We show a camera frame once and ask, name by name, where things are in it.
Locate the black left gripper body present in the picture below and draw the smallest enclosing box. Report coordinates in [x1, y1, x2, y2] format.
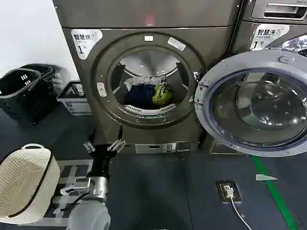
[86, 144, 119, 179]

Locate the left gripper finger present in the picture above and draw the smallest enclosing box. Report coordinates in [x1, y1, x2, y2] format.
[83, 129, 97, 154]
[107, 126, 127, 153]

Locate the grey floor tape marking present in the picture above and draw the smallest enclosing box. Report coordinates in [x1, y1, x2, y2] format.
[51, 159, 94, 219]

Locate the white slotted plastic crate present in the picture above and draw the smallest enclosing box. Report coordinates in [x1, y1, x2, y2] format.
[57, 80, 93, 116]

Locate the white perforated lint filter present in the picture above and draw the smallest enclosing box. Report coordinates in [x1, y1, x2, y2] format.
[124, 103, 178, 116]

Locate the dark blue garment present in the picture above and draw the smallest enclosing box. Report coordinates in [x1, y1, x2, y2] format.
[124, 83, 156, 107]

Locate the yellow green garment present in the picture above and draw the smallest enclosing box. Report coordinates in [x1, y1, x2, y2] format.
[152, 81, 174, 106]

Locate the white grey cloth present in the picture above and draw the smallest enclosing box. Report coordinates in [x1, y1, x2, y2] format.
[123, 75, 166, 90]

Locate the black plastic laundry basket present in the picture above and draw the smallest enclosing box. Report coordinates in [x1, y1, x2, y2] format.
[0, 68, 58, 127]
[20, 63, 81, 108]

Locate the cream perforated laundry basket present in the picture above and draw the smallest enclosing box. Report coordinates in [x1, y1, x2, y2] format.
[0, 143, 61, 225]

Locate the floor power socket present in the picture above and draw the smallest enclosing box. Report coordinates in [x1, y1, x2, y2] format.
[215, 179, 243, 204]

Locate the white power plug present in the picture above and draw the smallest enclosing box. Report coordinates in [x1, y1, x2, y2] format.
[224, 184, 235, 198]

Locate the grey dryer with round opening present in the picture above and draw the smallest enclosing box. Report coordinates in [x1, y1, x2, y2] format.
[52, 0, 243, 154]

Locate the round glass dryer door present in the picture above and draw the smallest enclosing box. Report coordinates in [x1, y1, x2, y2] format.
[193, 49, 307, 158]

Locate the white floor tape piece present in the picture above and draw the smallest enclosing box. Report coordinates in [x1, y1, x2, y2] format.
[255, 174, 278, 182]

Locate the green floor tape stripe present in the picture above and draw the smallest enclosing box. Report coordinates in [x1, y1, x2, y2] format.
[250, 155, 301, 230]

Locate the grey washing machine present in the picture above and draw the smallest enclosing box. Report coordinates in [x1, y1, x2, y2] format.
[210, 0, 307, 155]

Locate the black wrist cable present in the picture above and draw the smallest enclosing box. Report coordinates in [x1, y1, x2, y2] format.
[58, 191, 85, 212]

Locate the white power cable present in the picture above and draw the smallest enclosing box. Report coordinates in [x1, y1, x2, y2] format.
[229, 195, 253, 230]

